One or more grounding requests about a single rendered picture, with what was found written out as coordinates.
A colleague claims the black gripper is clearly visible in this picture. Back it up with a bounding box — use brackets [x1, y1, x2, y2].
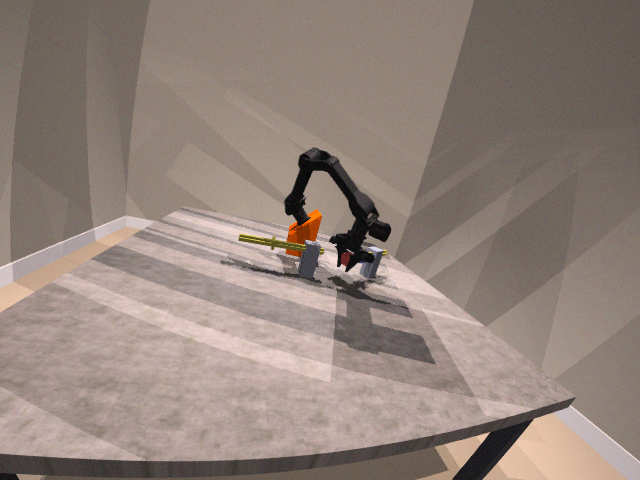
[329, 228, 375, 273]

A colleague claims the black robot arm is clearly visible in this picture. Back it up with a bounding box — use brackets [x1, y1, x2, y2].
[284, 147, 391, 248]

